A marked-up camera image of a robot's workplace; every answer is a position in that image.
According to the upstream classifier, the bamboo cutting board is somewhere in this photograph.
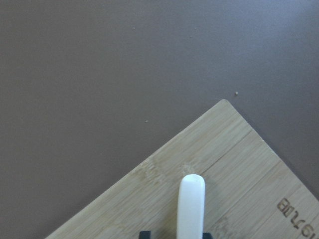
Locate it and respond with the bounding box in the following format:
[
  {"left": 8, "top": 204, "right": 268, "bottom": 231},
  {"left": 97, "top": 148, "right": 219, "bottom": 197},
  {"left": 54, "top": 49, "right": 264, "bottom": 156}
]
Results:
[{"left": 50, "top": 100, "right": 319, "bottom": 239}]

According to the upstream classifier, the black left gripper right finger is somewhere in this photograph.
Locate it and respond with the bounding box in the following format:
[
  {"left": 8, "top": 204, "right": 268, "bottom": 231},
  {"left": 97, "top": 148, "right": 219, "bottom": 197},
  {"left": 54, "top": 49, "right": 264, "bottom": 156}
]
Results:
[{"left": 203, "top": 233, "right": 212, "bottom": 239}]

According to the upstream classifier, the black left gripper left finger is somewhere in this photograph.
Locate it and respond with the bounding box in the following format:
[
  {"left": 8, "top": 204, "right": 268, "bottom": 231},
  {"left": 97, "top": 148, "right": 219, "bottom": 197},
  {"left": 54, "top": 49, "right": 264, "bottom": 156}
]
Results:
[{"left": 139, "top": 231, "right": 151, "bottom": 239}]

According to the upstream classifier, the white ceramic spoon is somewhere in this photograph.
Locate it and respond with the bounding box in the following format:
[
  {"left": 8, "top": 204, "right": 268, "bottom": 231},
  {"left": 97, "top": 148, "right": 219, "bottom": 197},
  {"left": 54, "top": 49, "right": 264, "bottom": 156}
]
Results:
[{"left": 176, "top": 174, "right": 205, "bottom": 239}]

